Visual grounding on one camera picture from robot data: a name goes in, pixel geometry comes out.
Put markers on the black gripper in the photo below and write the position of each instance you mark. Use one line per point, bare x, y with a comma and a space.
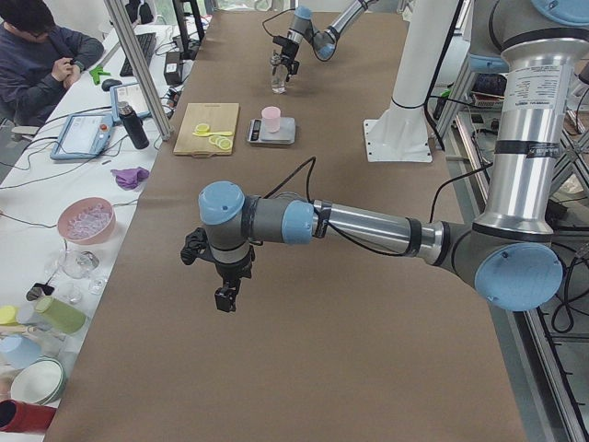
231, 273
287, 48

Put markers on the glass sauce bottle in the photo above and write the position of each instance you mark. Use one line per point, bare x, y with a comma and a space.
279, 73

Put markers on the glass cup clear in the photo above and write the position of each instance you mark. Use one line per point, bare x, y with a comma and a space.
78, 264

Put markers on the green cup lying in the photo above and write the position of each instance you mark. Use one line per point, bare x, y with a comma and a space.
63, 317

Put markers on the light blue cup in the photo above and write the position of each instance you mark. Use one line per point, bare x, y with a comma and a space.
20, 351

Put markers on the red cup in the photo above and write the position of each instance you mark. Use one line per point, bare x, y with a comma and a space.
27, 418

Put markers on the bamboo cutting board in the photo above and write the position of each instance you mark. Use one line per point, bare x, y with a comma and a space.
220, 117

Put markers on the yellow plastic knife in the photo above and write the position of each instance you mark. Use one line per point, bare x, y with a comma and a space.
208, 134

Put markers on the lemon slice front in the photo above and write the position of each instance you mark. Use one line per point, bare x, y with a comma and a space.
224, 143

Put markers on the lemon slice middle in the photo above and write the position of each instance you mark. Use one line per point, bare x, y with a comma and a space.
214, 138

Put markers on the lemon slice pair top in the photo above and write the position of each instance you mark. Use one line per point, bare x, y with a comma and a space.
202, 128

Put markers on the black power box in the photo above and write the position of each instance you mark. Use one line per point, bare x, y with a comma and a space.
173, 69

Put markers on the purple cloth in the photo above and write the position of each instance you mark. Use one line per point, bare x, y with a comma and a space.
129, 179

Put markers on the pink bowl with pieces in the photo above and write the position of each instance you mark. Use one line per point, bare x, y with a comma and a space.
87, 221

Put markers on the blue teach pendant far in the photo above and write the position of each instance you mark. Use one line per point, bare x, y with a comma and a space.
130, 94

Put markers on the blue teach pendant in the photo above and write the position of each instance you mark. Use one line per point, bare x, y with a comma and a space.
130, 94
83, 136

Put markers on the black thermos bottle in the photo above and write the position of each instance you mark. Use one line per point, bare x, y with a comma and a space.
133, 125

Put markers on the black computer mouse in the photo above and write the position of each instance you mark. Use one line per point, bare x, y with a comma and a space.
109, 83

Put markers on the green plastic toy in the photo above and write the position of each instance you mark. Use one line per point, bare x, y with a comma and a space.
97, 73

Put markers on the white green bowl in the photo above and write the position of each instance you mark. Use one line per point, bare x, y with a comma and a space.
40, 383

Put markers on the blue teach pendant near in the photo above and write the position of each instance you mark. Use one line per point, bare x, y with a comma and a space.
83, 136

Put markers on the person in dark sweater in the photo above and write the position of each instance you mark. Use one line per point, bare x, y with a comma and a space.
40, 61

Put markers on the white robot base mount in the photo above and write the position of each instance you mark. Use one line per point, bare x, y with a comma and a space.
400, 133

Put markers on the aluminium frame post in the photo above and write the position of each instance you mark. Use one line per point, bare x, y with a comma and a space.
134, 54

